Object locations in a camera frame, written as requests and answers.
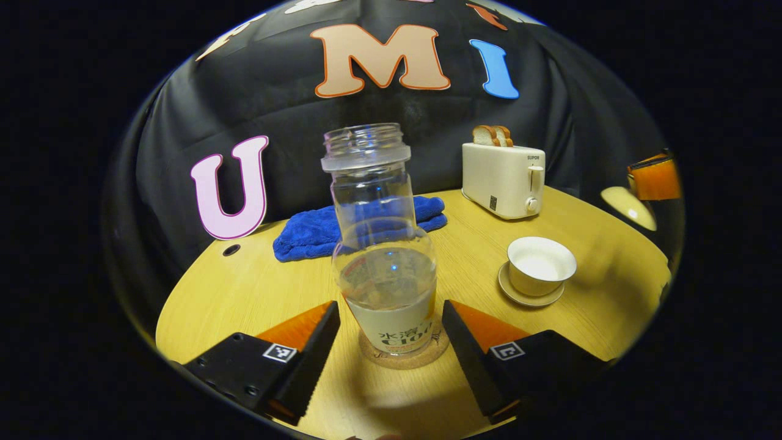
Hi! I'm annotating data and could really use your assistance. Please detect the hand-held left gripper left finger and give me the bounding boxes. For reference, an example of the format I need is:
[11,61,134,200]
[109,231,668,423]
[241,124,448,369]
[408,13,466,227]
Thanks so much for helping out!
[182,299,342,427]

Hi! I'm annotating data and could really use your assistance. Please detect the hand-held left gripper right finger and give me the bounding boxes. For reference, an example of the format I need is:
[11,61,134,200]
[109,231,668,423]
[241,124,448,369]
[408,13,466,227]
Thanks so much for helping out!
[441,299,612,425]

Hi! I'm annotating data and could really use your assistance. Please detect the round cork coaster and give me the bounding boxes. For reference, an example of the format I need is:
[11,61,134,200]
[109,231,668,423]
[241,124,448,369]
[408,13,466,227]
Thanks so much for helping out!
[358,327,451,370]

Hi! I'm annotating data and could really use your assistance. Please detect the clear water bottle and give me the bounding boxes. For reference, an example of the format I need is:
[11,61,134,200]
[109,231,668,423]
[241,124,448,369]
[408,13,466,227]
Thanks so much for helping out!
[321,122,439,356]

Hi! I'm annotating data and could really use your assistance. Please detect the white teacup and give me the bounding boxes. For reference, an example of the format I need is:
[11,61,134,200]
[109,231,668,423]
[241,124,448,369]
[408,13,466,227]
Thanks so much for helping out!
[507,236,578,298]

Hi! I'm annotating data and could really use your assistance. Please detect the blue towel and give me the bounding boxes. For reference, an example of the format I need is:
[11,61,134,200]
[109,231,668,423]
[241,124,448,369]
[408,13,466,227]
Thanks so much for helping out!
[272,196,448,263]

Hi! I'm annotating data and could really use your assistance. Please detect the white toaster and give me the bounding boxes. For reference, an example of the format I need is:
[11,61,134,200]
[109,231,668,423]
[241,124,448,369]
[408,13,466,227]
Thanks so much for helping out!
[461,142,546,221]

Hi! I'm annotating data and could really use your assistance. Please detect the black backdrop cloth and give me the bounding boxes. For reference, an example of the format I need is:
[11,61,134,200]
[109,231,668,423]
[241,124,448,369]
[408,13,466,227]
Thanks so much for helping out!
[101,0,685,343]

